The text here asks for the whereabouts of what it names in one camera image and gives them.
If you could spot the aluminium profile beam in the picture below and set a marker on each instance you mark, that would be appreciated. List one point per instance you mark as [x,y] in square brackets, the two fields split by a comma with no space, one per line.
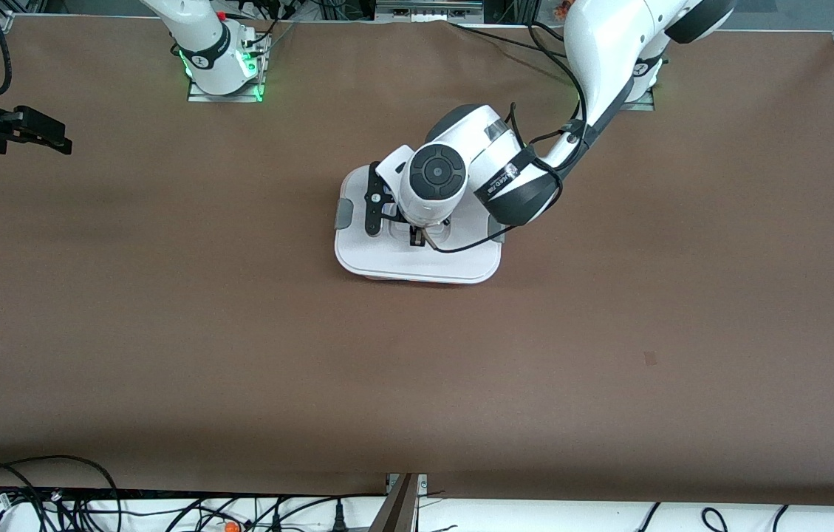
[398,510]

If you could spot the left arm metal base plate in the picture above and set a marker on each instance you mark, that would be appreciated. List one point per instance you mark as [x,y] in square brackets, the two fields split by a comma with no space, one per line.
[645,105]

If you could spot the grey metal device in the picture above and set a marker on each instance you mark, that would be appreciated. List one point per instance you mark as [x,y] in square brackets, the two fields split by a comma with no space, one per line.
[428,11]

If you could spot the white box lid grey clips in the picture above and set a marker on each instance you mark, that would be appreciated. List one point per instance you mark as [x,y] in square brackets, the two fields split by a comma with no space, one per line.
[387,262]

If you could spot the brown table cover sheet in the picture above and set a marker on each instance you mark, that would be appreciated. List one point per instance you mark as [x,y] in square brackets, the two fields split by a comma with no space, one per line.
[416,369]

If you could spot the white bench board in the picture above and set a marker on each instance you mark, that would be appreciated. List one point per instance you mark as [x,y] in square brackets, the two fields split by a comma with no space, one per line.
[535,519]

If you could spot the translucent pink plastic box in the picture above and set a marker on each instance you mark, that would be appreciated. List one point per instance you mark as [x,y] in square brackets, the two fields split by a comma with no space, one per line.
[416,281]

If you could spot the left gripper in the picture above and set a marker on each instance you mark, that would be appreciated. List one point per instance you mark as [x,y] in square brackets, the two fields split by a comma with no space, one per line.
[415,236]

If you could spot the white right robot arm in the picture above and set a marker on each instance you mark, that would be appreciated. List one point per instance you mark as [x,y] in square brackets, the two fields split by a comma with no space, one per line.
[202,37]

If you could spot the colourful small clutter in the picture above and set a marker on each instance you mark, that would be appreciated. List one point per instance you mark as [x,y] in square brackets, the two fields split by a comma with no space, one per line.
[561,9]

